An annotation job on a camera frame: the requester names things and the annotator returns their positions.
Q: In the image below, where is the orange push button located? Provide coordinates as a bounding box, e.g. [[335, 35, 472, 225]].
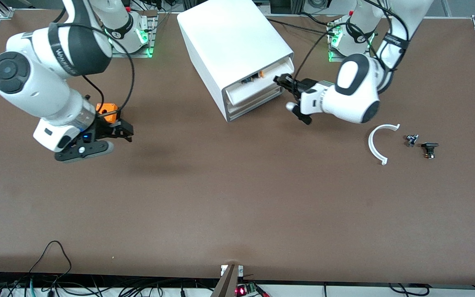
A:
[[241, 71, 265, 84]]

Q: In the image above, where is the orange box with hole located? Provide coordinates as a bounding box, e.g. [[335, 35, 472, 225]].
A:
[[96, 103, 119, 124]]

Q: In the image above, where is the circuit board with red LED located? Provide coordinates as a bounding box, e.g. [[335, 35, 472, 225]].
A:
[[236, 284, 258, 297]]

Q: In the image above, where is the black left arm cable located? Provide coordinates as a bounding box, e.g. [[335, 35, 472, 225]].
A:
[[293, 29, 337, 83]]

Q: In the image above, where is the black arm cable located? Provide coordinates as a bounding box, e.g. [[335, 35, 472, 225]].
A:
[[293, 29, 337, 83], [50, 23, 135, 120]]

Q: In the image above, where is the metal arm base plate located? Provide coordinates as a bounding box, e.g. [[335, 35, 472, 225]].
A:
[[110, 16, 157, 58], [329, 19, 372, 64]]

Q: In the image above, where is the black table cable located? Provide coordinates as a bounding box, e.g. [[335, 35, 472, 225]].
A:
[[267, 17, 337, 35], [298, 12, 339, 27]]

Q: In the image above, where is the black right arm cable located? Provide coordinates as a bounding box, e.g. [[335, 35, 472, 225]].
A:
[[50, 23, 135, 120]]

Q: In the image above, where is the white half ring clamp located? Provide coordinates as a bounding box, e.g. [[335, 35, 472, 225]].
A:
[[368, 123, 401, 166]]

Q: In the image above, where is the black looped cable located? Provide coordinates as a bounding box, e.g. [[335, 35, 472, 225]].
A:
[[27, 240, 73, 285]]

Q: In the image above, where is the black switch contact block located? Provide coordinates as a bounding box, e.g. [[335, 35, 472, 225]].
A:
[[421, 142, 440, 160]]

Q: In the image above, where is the camera stand post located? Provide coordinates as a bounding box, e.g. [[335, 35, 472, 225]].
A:
[[210, 264, 244, 297]]

